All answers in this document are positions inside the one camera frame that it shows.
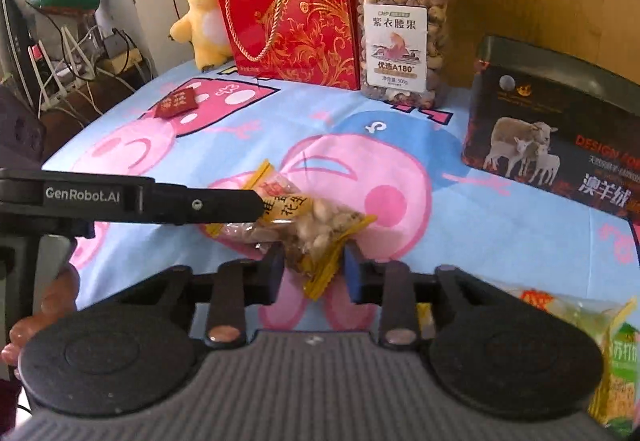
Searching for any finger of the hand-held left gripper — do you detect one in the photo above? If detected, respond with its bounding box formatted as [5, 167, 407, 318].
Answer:
[150, 185, 266, 226]

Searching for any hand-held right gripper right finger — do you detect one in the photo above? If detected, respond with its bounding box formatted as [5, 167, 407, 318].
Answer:
[344, 243, 557, 351]

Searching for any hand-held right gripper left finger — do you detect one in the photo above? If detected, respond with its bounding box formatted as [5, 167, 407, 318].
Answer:
[95, 243, 287, 350]

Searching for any yellow clear peanut snack packet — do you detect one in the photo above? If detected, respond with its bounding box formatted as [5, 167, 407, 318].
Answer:
[205, 160, 377, 301]

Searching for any dark box with sheep print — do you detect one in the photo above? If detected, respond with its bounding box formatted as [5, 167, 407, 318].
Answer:
[461, 35, 640, 222]

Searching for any green cracker packet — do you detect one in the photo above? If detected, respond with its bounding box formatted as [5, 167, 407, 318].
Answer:
[480, 286, 640, 439]

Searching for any person's left hand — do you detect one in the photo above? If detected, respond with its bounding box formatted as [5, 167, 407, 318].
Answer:
[0, 265, 82, 379]

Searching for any pig print blanket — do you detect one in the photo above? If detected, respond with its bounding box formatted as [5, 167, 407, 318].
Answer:
[42, 58, 640, 422]

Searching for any white power strip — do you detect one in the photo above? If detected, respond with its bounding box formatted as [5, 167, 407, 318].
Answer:
[39, 78, 86, 112]

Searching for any small red packet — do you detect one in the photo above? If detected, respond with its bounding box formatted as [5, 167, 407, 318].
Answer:
[152, 90, 197, 119]

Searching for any nut jar with purple-skinned nuts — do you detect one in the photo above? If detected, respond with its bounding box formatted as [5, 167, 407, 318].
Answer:
[356, 0, 452, 110]

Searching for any red gift box with handle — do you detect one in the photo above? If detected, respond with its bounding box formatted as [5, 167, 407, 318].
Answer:
[207, 0, 379, 92]

